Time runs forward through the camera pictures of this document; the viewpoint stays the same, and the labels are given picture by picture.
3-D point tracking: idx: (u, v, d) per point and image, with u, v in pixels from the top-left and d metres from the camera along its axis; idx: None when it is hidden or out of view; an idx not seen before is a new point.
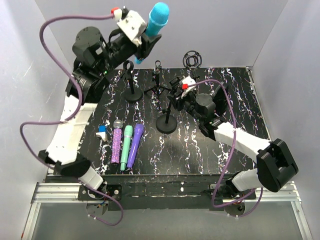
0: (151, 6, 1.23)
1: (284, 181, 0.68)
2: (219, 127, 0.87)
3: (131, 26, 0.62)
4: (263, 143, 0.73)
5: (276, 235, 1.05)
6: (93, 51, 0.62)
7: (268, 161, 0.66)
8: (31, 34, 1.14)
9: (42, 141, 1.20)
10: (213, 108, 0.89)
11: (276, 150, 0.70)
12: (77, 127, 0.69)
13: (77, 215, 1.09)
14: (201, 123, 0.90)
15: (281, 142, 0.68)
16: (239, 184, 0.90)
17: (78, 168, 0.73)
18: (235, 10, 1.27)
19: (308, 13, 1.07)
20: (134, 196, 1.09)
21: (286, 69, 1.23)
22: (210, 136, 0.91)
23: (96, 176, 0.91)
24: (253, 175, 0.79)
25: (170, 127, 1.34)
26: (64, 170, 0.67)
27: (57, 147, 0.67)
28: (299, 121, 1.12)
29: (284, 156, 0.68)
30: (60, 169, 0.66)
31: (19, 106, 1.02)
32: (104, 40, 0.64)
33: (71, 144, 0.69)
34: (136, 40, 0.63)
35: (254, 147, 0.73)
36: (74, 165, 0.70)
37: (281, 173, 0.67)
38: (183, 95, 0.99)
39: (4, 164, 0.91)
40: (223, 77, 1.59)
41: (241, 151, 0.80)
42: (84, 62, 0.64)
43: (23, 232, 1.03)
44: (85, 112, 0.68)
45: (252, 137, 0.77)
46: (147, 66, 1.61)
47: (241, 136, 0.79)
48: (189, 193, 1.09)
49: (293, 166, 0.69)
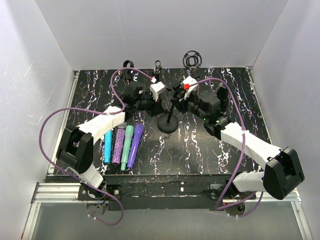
0: (151, 6, 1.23)
1: (290, 189, 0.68)
2: (227, 127, 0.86)
3: (158, 86, 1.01)
4: (273, 151, 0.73)
5: (276, 235, 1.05)
6: (138, 91, 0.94)
7: (278, 170, 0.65)
8: (31, 34, 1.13)
9: (42, 142, 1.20)
10: (218, 105, 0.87)
11: (285, 157, 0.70)
12: (109, 123, 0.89)
13: (77, 215, 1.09)
14: (206, 122, 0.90)
15: (291, 150, 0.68)
16: (240, 184, 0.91)
17: (87, 158, 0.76)
18: (235, 10, 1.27)
19: (308, 12, 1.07)
20: (133, 196, 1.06)
21: (286, 69, 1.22)
22: (216, 134, 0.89)
23: (96, 175, 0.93)
24: (257, 179, 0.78)
25: (171, 126, 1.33)
26: (90, 142, 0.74)
27: (92, 126, 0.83)
28: (299, 120, 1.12)
29: (293, 164, 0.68)
30: (89, 138, 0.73)
31: (18, 105, 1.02)
32: (142, 88, 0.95)
33: (100, 131, 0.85)
34: (156, 96, 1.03)
35: (263, 154, 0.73)
36: (91, 149, 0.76)
37: (287, 181, 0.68)
38: (186, 97, 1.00)
39: (4, 163, 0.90)
40: (223, 77, 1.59)
41: (251, 156, 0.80)
42: (128, 95, 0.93)
43: (23, 232, 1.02)
44: (118, 118, 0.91)
45: (261, 143, 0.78)
46: (147, 66, 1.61)
47: (249, 141, 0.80)
48: (189, 193, 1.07)
49: (300, 174, 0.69)
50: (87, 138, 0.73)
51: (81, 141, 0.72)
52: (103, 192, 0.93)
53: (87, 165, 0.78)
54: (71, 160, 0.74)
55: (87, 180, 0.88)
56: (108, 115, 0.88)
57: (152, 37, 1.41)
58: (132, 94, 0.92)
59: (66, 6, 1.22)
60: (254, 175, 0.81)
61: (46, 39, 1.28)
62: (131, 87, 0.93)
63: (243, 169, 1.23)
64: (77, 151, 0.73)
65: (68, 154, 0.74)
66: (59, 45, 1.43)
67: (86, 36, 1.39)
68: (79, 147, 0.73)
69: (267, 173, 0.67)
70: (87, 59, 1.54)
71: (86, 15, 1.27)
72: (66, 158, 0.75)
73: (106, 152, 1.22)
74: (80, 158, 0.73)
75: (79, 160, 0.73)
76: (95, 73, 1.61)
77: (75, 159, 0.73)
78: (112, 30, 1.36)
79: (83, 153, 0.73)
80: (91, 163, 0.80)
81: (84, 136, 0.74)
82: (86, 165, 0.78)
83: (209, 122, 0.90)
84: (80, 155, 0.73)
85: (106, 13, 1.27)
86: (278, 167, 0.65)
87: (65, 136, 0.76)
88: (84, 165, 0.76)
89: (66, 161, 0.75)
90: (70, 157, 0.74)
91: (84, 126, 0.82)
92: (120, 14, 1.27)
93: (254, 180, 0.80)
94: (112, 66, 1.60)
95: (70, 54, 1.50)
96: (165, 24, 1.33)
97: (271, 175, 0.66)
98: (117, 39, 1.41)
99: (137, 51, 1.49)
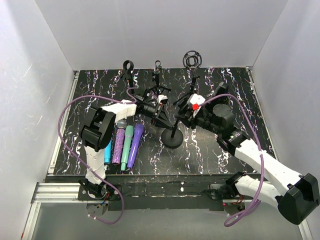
0: (151, 6, 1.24)
1: (305, 214, 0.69)
2: (242, 145, 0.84)
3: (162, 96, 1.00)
4: (293, 178, 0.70)
5: (276, 235, 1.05)
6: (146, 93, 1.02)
7: (297, 198, 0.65)
8: (31, 35, 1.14)
9: (42, 142, 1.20)
10: (232, 119, 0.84)
11: (305, 184, 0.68)
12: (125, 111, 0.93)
13: (77, 216, 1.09)
14: (219, 136, 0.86)
15: (312, 179, 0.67)
16: (243, 189, 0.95)
17: (107, 136, 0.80)
18: (235, 10, 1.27)
19: (308, 12, 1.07)
20: (133, 196, 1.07)
21: (286, 69, 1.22)
22: (229, 149, 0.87)
23: (102, 168, 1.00)
24: (268, 195, 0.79)
25: (177, 139, 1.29)
26: (112, 119, 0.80)
27: (112, 108, 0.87)
28: (299, 120, 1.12)
29: (313, 192, 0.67)
30: (113, 114, 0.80)
31: (18, 105, 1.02)
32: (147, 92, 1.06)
33: (118, 115, 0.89)
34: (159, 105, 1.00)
35: (283, 180, 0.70)
36: (111, 127, 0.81)
37: (304, 206, 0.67)
38: (195, 115, 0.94)
39: (3, 164, 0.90)
40: (223, 77, 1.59)
41: (269, 180, 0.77)
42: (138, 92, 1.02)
43: (23, 232, 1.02)
44: (132, 109, 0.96)
45: (280, 168, 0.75)
46: (147, 66, 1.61)
47: (268, 164, 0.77)
48: (189, 193, 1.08)
49: (317, 200, 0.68)
50: (110, 115, 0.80)
51: None
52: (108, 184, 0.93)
53: (106, 143, 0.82)
54: (94, 136, 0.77)
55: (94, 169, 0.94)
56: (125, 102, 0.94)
57: (152, 37, 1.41)
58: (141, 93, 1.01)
59: (66, 6, 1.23)
60: (263, 189, 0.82)
61: (46, 39, 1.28)
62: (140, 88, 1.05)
63: (243, 169, 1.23)
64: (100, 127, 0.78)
65: (90, 131, 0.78)
66: (59, 45, 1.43)
67: (85, 36, 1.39)
68: (102, 123, 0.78)
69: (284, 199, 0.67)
70: (87, 59, 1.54)
71: (86, 15, 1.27)
72: (88, 134, 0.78)
73: (106, 152, 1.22)
74: (102, 133, 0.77)
75: (100, 135, 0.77)
76: (95, 73, 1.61)
77: (97, 134, 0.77)
78: (112, 31, 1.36)
79: (106, 129, 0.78)
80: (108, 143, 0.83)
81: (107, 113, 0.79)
82: (105, 143, 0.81)
83: (222, 137, 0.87)
84: (102, 131, 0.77)
85: (106, 13, 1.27)
86: (298, 196, 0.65)
87: (89, 114, 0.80)
88: (104, 142, 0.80)
89: (88, 137, 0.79)
90: (92, 134, 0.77)
91: (106, 107, 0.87)
92: (120, 14, 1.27)
93: (263, 194, 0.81)
94: (112, 66, 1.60)
95: (70, 54, 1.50)
96: (164, 23, 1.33)
97: (289, 202, 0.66)
98: (117, 39, 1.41)
99: (136, 51, 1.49)
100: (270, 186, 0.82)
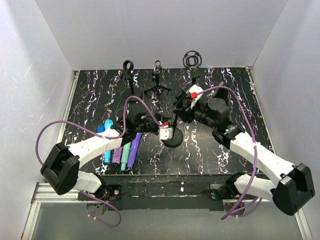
0: (151, 6, 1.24)
1: (300, 206, 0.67)
2: (237, 137, 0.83)
3: (165, 135, 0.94)
4: (286, 168, 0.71)
5: (276, 235, 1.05)
6: (140, 116, 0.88)
7: (291, 188, 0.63)
8: (31, 35, 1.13)
9: (41, 143, 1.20)
10: (227, 113, 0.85)
11: (297, 174, 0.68)
12: (102, 147, 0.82)
13: (76, 215, 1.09)
14: (215, 130, 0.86)
15: (305, 168, 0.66)
16: (242, 188, 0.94)
17: (69, 181, 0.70)
18: (235, 10, 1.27)
19: (308, 12, 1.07)
20: (133, 196, 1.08)
21: (286, 69, 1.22)
22: (225, 143, 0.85)
23: (90, 184, 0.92)
24: (265, 190, 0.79)
25: (177, 139, 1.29)
26: (76, 165, 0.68)
27: (83, 148, 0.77)
28: (299, 120, 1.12)
29: (306, 181, 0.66)
30: (77, 160, 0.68)
31: (18, 105, 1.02)
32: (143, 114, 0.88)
33: (91, 154, 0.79)
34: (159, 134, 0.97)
35: (276, 170, 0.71)
36: (76, 172, 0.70)
37: (299, 198, 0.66)
38: (192, 105, 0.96)
39: (4, 163, 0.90)
40: (223, 77, 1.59)
41: (262, 171, 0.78)
42: (129, 119, 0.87)
43: (23, 232, 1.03)
44: (112, 143, 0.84)
45: (274, 158, 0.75)
46: (147, 66, 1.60)
47: (261, 154, 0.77)
48: (189, 193, 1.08)
49: (311, 191, 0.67)
50: (74, 160, 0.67)
51: (67, 163, 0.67)
52: (98, 200, 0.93)
53: (70, 187, 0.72)
54: (55, 178, 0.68)
55: (81, 189, 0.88)
56: (104, 138, 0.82)
57: (152, 37, 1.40)
58: (133, 118, 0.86)
59: (66, 6, 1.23)
60: (259, 184, 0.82)
61: (46, 39, 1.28)
62: (133, 112, 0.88)
63: (243, 169, 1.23)
64: (60, 171, 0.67)
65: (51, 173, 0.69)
66: (59, 45, 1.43)
67: (86, 36, 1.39)
68: (63, 168, 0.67)
69: (278, 190, 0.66)
70: (87, 59, 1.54)
71: (86, 15, 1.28)
72: (49, 175, 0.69)
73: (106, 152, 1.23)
74: (61, 180, 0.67)
75: (60, 181, 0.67)
76: (95, 73, 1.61)
77: (57, 179, 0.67)
78: (112, 31, 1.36)
79: (67, 176, 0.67)
80: (74, 185, 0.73)
81: (71, 158, 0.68)
82: (68, 187, 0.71)
83: (217, 131, 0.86)
84: (62, 177, 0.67)
85: (106, 13, 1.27)
86: (291, 185, 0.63)
87: (53, 153, 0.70)
88: (65, 186, 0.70)
89: (48, 178, 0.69)
90: (52, 176, 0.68)
91: (75, 146, 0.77)
92: (120, 14, 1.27)
93: (260, 190, 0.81)
94: (112, 66, 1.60)
95: (70, 54, 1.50)
96: (164, 23, 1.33)
97: (282, 192, 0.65)
98: (117, 39, 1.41)
99: (136, 51, 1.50)
100: (267, 181, 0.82)
